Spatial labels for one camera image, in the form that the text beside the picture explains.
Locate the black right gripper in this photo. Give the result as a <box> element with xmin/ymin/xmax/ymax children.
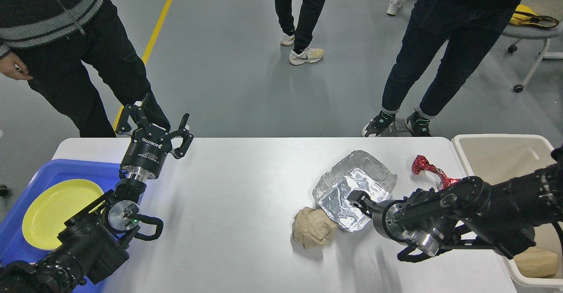
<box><xmin>347</xmin><ymin>190</ymin><xmax>406</xmax><ymax>243</ymax></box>

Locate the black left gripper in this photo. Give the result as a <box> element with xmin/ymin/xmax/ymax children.
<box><xmin>115</xmin><ymin>93</ymin><xmax>194</xmax><ymax>179</ymax></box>

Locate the aluminium foil tray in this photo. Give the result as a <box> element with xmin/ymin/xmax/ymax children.
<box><xmin>312</xmin><ymin>150</ymin><xmax>397</xmax><ymax>232</ymax></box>

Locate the brown paper ball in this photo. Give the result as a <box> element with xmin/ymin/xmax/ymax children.
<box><xmin>291</xmin><ymin>207</ymin><xmax>338</xmax><ymax>249</ymax></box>

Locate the red snack wrapper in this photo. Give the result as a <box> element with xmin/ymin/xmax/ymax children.
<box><xmin>411</xmin><ymin>155</ymin><xmax>461</xmax><ymax>190</ymax></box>

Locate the yellow plate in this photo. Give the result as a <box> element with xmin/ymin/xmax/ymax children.
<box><xmin>22</xmin><ymin>179</ymin><xmax>104</xmax><ymax>251</ymax></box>

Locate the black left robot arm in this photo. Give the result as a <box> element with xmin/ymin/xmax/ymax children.
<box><xmin>1</xmin><ymin>94</ymin><xmax>194</xmax><ymax>293</ymax></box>

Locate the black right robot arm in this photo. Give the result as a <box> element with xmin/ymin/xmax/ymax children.
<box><xmin>348</xmin><ymin>147</ymin><xmax>562</xmax><ymax>263</ymax></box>

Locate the right metal floor plate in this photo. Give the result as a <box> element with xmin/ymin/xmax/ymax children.
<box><xmin>393</xmin><ymin>119</ymin><xmax>410</xmax><ymax>133</ymax></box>

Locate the beige plastic bin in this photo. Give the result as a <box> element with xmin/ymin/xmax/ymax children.
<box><xmin>452</xmin><ymin>134</ymin><xmax>562</xmax><ymax>293</ymax></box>

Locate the person in black trousers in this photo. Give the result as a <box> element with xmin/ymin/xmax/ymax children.
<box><xmin>0</xmin><ymin>0</ymin><xmax>170</xmax><ymax>137</ymax></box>

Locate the person in beige sneakers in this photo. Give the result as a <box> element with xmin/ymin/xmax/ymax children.
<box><xmin>274</xmin><ymin>0</ymin><xmax>326</xmax><ymax>65</ymax></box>

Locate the person in dark jeans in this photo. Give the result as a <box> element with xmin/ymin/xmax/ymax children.
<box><xmin>362</xmin><ymin>0</ymin><xmax>533</xmax><ymax>138</ymax></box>

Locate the grey chair on wheels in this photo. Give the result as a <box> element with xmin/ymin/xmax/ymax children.
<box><xmin>501</xmin><ymin>20</ymin><xmax>563</xmax><ymax>93</ymax></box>

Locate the yellow bag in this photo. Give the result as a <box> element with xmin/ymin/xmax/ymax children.
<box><xmin>509</xmin><ymin>4</ymin><xmax>560</xmax><ymax>30</ymax></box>

